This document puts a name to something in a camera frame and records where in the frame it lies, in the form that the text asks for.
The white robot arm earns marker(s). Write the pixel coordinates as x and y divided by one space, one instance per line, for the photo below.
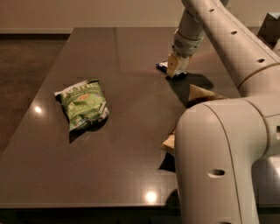
217 142

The dark object at corner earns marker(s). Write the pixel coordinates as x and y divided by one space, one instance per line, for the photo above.
269 32

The brown sea salt chip bag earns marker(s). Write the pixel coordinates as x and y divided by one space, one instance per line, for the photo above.
197 95

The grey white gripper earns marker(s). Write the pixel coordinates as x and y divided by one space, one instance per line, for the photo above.
186 46

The green jalapeno chip bag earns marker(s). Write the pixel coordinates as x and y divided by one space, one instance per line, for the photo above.
84 104

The blueberry rxbar dark wrapper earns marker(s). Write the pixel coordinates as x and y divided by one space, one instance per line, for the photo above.
162 67

